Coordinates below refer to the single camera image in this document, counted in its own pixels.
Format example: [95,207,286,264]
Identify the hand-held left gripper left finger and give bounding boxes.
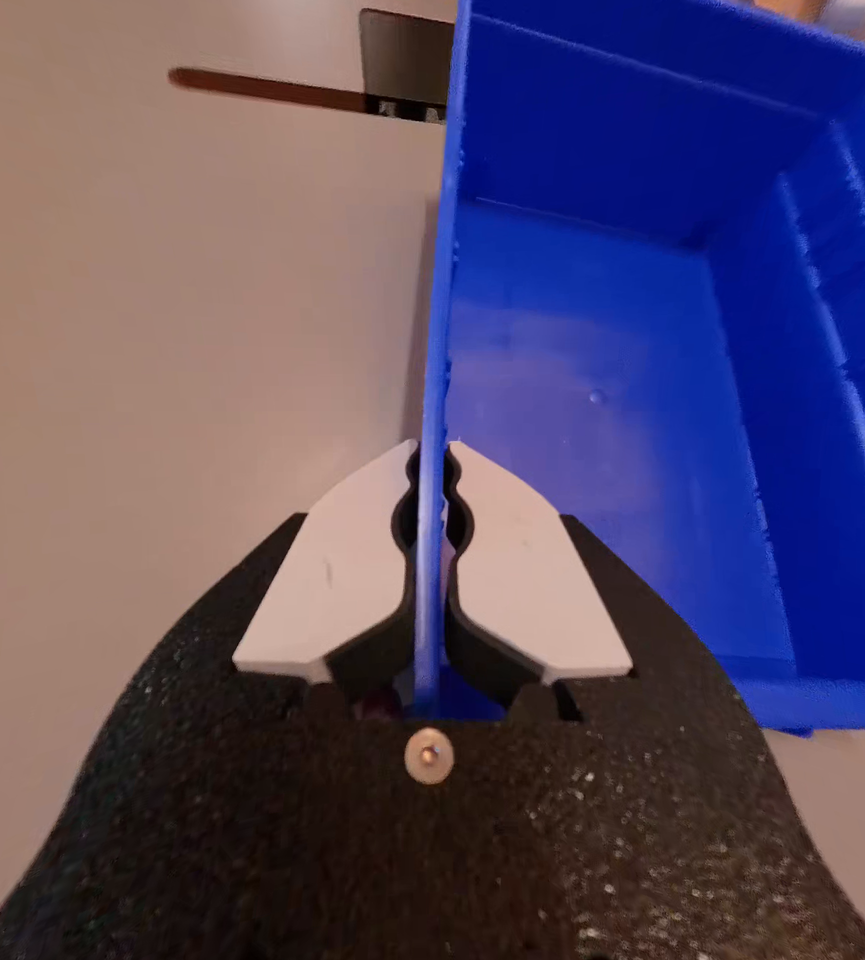
[231,438,422,687]

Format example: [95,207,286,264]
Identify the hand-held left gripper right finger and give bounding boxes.
[443,441,636,706]

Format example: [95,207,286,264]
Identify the blue plastic bin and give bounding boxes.
[411,0,865,740]

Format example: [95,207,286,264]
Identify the grey desk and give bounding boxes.
[0,0,865,960]

